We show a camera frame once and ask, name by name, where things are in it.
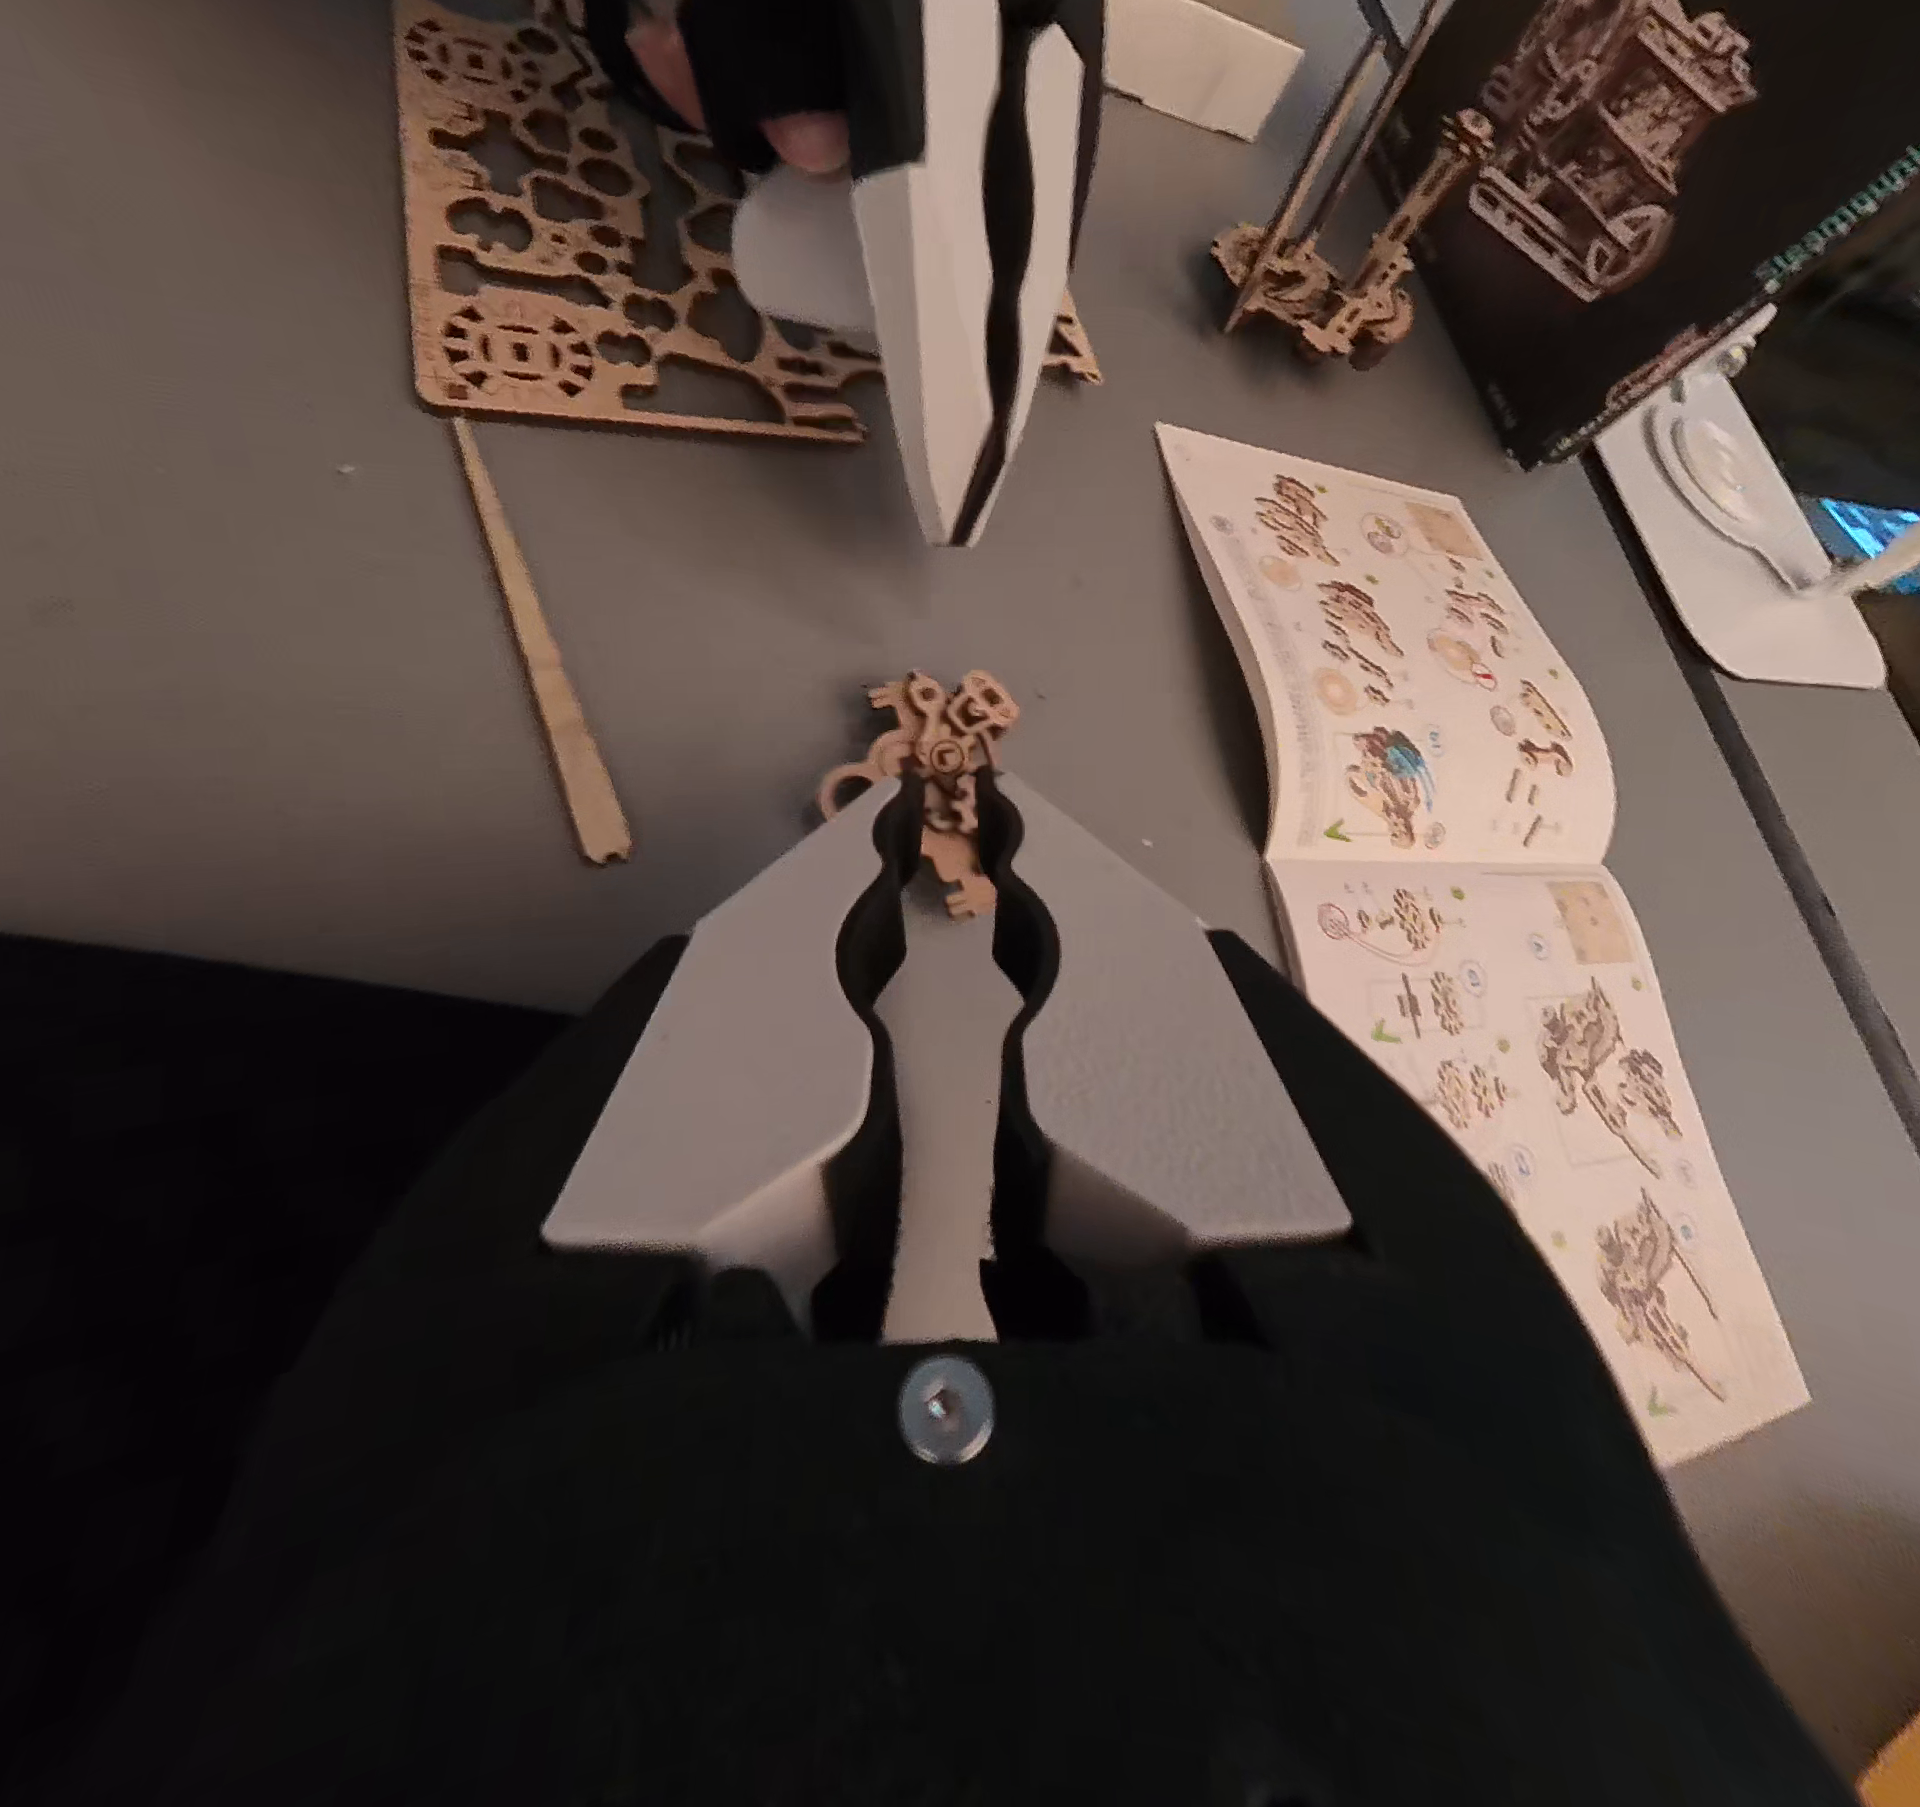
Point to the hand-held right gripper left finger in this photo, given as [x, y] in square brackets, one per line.
[705, 1086]

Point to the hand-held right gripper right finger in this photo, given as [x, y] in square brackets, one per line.
[1185, 1086]

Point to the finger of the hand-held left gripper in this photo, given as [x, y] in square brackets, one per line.
[939, 263]
[1058, 187]

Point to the small wooden gear assembly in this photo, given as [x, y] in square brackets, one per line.
[952, 743]

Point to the partly built wooden model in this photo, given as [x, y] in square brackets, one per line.
[1320, 292]

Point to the black model kit box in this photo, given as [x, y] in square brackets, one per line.
[1651, 112]

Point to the person's left hand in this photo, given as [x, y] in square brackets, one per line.
[810, 143]

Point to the white cardboard tray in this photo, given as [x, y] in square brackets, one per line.
[1199, 61]

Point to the open instruction booklet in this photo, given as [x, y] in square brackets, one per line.
[1502, 789]

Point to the thin wooden stick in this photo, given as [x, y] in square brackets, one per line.
[548, 665]

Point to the black quilted pad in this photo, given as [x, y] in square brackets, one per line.
[226, 1238]

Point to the laser-cut wooden sheet with gear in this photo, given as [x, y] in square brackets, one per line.
[436, 337]

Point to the white round device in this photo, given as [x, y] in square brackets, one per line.
[1755, 562]

